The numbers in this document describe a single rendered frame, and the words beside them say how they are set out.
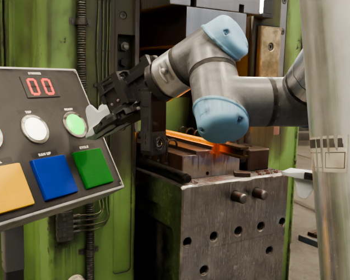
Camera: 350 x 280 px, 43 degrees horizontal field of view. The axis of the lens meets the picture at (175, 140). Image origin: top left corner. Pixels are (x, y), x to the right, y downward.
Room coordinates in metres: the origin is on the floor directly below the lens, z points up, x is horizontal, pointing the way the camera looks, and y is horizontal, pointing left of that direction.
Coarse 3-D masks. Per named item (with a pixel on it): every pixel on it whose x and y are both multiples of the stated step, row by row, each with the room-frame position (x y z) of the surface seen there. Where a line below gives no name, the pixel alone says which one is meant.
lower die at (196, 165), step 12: (180, 144) 1.30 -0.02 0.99; (192, 144) 1.30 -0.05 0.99; (204, 144) 1.25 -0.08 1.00; (144, 156) 1.34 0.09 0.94; (156, 156) 1.28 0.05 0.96; (168, 156) 1.23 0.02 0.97; (180, 156) 1.18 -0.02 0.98; (192, 156) 1.19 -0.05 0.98; (204, 156) 1.21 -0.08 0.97; (216, 156) 1.23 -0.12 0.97; (228, 156) 1.25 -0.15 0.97; (180, 168) 1.18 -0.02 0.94; (192, 168) 1.19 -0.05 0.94; (204, 168) 1.21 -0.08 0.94; (216, 168) 1.23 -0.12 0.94; (228, 168) 1.25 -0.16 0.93
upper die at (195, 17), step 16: (144, 16) 1.35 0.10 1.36; (160, 16) 1.28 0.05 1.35; (176, 16) 1.21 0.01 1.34; (192, 16) 1.18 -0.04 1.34; (208, 16) 1.21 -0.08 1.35; (240, 16) 1.26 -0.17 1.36; (144, 32) 1.35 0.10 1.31; (160, 32) 1.28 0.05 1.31; (176, 32) 1.21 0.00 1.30; (192, 32) 1.18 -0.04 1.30; (144, 48) 1.42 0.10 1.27; (160, 48) 1.39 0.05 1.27
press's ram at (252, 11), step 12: (144, 0) 1.25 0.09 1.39; (156, 0) 1.20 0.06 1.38; (168, 0) 1.15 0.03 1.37; (180, 0) 1.16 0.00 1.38; (192, 0) 1.20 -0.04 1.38; (204, 0) 1.20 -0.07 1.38; (216, 0) 1.22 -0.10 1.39; (228, 0) 1.24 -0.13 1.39; (240, 0) 1.26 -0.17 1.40; (252, 0) 1.29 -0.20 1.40; (144, 12) 1.31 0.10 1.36; (240, 12) 1.28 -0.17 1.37; (252, 12) 1.29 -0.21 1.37
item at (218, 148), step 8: (176, 136) 1.40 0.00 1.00; (184, 136) 1.36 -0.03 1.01; (192, 136) 1.35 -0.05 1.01; (216, 144) 1.21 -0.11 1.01; (224, 144) 1.20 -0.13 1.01; (232, 144) 1.18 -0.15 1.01; (216, 152) 1.21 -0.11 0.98; (224, 152) 1.20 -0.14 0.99; (232, 152) 1.18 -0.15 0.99; (240, 152) 1.16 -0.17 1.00
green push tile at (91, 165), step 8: (80, 152) 0.85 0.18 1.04; (88, 152) 0.87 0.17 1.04; (96, 152) 0.89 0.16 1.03; (80, 160) 0.84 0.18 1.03; (88, 160) 0.86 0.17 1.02; (96, 160) 0.87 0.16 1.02; (104, 160) 0.89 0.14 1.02; (80, 168) 0.83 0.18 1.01; (88, 168) 0.85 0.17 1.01; (96, 168) 0.86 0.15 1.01; (104, 168) 0.88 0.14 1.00; (88, 176) 0.84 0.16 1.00; (96, 176) 0.85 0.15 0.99; (104, 176) 0.87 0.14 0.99; (88, 184) 0.83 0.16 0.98; (96, 184) 0.84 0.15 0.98; (104, 184) 0.87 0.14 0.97
